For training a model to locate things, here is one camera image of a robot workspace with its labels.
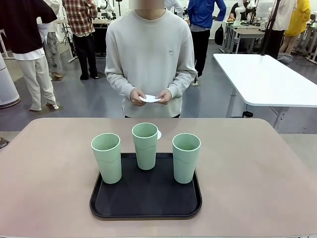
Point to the person's left hand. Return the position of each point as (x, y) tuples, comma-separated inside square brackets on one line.
[(165, 96)]

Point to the person's right hand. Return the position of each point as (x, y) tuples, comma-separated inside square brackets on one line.
[(136, 96)]

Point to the white scalloped paper coaster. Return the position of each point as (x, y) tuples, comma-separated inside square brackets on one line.
[(160, 135), (149, 98)]

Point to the tall pale green cup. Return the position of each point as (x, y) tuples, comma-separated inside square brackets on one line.
[(184, 168), (109, 168), (146, 156)]

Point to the person's right forearm grey sleeve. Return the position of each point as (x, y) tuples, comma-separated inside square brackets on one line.
[(116, 83)]

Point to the person's left forearm grey sleeve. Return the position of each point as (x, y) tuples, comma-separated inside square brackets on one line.
[(182, 83)]

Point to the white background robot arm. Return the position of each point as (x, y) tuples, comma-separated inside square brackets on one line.
[(107, 6), (239, 15)]

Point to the person in grey sweatshirt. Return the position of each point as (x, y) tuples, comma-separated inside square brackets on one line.
[(148, 49)]

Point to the black backpack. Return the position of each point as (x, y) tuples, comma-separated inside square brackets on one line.
[(219, 34)]

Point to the person in white shirt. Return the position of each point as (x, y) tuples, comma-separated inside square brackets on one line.
[(174, 6)]

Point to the person in blue jacket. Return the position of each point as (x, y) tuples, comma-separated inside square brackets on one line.
[(200, 12)]

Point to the person in patterned skirt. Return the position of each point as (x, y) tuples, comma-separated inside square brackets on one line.
[(53, 54)]

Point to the white folding table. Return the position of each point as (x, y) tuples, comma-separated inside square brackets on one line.
[(260, 79)]

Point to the person in plaid shirt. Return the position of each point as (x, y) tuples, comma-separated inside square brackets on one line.
[(79, 17)]

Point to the grey background desk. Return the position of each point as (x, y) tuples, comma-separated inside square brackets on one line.
[(245, 33)]

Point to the black plastic serving tray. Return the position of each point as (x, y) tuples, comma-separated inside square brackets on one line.
[(148, 198)]

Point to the seated person in black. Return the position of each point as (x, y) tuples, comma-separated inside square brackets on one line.
[(235, 11)]

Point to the black tripod pole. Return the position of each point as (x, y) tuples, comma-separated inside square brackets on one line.
[(268, 29)]

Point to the grey bag on floor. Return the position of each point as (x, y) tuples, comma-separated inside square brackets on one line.
[(284, 59)]

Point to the white cylindrical air purifier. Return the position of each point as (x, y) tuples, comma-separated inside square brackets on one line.
[(6, 84)]

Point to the person in dark shirt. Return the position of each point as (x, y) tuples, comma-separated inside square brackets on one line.
[(22, 24)]

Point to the brown object at floor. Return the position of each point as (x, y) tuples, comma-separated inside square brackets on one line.
[(3, 142)]

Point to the person in cream top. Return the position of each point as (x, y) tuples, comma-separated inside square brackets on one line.
[(284, 15)]

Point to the person in yellow coat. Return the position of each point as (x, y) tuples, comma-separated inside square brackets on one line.
[(299, 19)]

